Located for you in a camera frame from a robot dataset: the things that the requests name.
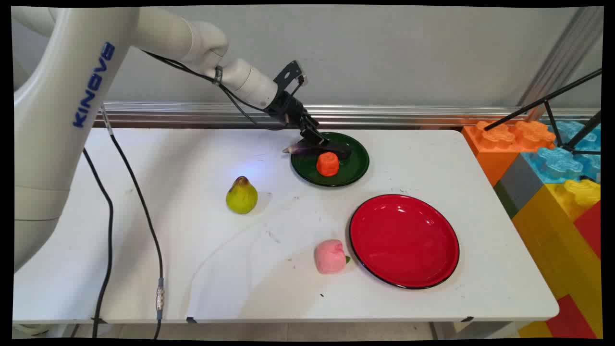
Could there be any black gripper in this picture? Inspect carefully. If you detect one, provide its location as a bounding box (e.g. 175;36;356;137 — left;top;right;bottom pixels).
264;90;331;147

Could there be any orange toy fruit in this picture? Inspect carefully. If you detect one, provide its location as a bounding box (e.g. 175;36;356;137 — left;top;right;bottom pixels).
316;151;341;177

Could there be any purple toy eggplant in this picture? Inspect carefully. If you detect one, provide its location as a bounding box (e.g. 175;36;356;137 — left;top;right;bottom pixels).
282;142;352;160

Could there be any dark green plate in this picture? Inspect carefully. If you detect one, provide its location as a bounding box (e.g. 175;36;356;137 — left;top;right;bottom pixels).
290;132;370;188

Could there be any green toy pear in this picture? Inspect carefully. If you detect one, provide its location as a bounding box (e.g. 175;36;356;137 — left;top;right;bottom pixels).
226;176;259;215

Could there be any pink toy peach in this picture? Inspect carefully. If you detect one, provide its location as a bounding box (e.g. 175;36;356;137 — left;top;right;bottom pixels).
314;239;352;275

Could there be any red plate with black rim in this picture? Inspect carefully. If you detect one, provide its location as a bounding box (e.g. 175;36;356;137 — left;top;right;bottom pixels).
349;194;460;290

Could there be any orange giant building block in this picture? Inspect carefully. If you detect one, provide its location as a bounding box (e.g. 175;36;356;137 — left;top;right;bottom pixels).
462;120;557;187

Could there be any dark green giant building block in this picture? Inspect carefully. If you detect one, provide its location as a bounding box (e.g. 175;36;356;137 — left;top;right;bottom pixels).
493;180;520;220

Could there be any grey giant building block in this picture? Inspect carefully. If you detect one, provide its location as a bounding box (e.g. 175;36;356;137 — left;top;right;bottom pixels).
499;153;544;213

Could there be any black tripod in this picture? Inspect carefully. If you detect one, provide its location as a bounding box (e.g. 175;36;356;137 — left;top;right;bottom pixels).
483;68;603;156

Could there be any blue giant building block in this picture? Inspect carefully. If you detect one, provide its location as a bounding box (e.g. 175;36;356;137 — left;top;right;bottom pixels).
521;120;602;185

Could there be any yellow giant building block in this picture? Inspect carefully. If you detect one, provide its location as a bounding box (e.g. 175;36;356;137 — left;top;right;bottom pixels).
511;179;602;339

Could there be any red giant building block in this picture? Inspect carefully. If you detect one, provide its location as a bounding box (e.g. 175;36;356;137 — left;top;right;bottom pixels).
573;200;602;260
545;294;599;339

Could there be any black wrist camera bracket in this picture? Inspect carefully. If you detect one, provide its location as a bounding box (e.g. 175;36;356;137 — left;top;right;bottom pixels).
273;60;308;93

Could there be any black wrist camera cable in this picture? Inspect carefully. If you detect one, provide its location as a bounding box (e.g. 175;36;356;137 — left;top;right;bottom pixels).
142;49;289;132

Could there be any aluminium rail along wall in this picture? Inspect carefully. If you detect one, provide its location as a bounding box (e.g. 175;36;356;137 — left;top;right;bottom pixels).
98;101;601;130

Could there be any black cable with metal connector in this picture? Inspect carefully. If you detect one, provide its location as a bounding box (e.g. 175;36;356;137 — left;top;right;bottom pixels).
100;103;165;340

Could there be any plain black cable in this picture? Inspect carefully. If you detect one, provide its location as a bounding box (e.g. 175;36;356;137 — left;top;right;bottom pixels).
82;148;114;339

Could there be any aluminium profile post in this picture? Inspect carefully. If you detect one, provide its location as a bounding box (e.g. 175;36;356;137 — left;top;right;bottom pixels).
517;7;604;122

